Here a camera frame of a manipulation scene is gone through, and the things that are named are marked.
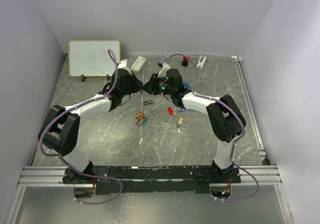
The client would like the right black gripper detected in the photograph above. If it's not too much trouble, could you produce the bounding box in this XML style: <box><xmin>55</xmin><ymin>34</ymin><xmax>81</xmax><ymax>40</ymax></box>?
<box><xmin>142</xmin><ymin>73</ymin><xmax>174</xmax><ymax>96</ymax></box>

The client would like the red key tag with key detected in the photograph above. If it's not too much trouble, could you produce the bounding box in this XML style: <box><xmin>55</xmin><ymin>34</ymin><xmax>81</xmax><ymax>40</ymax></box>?
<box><xmin>167</xmin><ymin>107</ymin><xmax>174</xmax><ymax>115</ymax></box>

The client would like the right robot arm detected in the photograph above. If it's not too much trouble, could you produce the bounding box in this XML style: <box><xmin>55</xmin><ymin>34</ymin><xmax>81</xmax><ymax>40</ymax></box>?
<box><xmin>142</xmin><ymin>69</ymin><xmax>246</xmax><ymax>183</ymax></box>

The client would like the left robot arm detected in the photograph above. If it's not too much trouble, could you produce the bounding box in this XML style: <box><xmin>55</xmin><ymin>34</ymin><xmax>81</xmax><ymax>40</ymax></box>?
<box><xmin>38</xmin><ymin>68</ymin><xmax>143</xmax><ymax>183</ymax></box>

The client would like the white red cardboard box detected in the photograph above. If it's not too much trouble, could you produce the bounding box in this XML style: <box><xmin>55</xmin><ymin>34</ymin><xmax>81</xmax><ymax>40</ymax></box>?
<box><xmin>130</xmin><ymin>56</ymin><xmax>146</xmax><ymax>74</ymax></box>

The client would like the orange carabiner clip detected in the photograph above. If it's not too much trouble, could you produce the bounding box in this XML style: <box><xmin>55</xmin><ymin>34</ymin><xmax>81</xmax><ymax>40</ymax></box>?
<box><xmin>136</xmin><ymin>111</ymin><xmax>145</xmax><ymax>119</ymax></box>

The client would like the red carabiner clip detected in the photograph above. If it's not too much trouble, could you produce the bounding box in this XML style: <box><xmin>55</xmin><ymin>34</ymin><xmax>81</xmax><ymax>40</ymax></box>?
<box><xmin>135</xmin><ymin>117</ymin><xmax>142</xmax><ymax>126</ymax></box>

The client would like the red black stamp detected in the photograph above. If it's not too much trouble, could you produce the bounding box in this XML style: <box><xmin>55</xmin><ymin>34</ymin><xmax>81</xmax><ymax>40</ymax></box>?
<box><xmin>181</xmin><ymin>55</ymin><xmax>189</xmax><ymax>67</ymax></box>

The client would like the yellow key tag with key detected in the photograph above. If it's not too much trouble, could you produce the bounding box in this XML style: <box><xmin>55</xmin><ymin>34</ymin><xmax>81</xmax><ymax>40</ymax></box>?
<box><xmin>176</xmin><ymin>116</ymin><xmax>185</xmax><ymax>133</ymax></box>

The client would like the white rectangular device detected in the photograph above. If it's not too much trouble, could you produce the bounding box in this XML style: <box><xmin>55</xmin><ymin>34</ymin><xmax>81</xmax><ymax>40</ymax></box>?
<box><xmin>196</xmin><ymin>55</ymin><xmax>207</xmax><ymax>70</ymax></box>

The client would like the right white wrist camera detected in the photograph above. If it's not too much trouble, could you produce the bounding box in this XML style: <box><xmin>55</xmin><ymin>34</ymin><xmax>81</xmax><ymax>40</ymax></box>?
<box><xmin>158</xmin><ymin>62</ymin><xmax>170</xmax><ymax>78</ymax></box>

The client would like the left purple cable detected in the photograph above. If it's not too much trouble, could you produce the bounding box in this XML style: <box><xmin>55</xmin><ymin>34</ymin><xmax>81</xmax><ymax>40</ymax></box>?
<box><xmin>39</xmin><ymin>49</ymin><xmax>124</xmax><ymax>205</ymax></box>

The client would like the purple cable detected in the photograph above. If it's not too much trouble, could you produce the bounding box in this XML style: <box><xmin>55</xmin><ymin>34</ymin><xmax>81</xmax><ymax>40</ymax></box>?
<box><xmin>39</xmin><ymin>49</ymin><xmax>124</xmax><ymax>205</ymax></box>
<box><xmin>159</xmin><ymin>53</ymin><xmax>260</xmax><ymax>202</ymax></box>

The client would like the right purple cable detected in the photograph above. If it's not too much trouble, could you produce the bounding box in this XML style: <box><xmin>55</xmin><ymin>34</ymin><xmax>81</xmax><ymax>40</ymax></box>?
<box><xmin>159</xmin><ymin>53</ymin><xmax>260</xmax><ymax>202</ymax></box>

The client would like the white whiteboard wooden frame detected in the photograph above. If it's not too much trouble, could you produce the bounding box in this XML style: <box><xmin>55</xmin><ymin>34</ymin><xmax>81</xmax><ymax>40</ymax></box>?
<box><xmin>68</xmin><ymin>40</ymin><xmax>121</xmax><ymax>77</ymax></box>

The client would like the right side aluminium rail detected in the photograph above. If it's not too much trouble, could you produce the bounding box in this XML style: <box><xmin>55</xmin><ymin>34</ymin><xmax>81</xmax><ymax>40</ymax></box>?
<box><xmin>232</xmin><ymin>56</ymin><xmax>270</xmax><ymax>165</ymax></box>

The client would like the aluminium rail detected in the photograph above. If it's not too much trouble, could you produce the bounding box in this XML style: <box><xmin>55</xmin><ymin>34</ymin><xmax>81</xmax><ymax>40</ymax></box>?
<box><xmin>232</xmin><ymin>56</ymin><xmax>270</xmax><ymax>165</ymax></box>
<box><xmin>18</xmin><ymin>165</ymin><xmax>282</xmax><ymax>186</ymax></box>

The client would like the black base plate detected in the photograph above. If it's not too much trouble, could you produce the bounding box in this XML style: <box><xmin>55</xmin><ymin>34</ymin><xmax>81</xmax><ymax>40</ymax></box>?
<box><xmin>62</xmin><ymin>165</ymin><xmax>241</xmax><ymax>195</ymax></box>

